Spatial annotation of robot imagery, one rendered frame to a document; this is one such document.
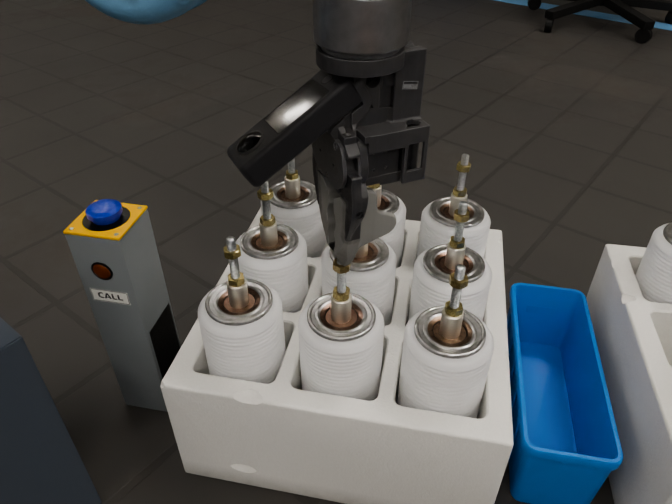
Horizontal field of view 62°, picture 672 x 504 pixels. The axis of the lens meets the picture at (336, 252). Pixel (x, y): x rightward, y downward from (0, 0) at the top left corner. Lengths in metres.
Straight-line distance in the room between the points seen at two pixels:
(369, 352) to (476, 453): 0.15
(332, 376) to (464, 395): 0.14
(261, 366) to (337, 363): 0.10
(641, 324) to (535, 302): 0.18
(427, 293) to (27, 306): 0.73
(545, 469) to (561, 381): 0.23
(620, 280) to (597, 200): 0.56
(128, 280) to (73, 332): 0.36
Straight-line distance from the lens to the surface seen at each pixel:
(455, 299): 0.58
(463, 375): 0.60
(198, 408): 0.69
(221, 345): 0.64
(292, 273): 0.72
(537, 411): 0.90
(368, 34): 0.43
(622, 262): 0.91
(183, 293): 1.07
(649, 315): 0.83
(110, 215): 0.69
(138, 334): 0.77
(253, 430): 0.69
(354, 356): 0.60
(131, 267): 0.70
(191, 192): 1.36
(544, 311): 0.94
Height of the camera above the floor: 0.68
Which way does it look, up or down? 37 degrees down
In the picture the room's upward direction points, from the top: straight up
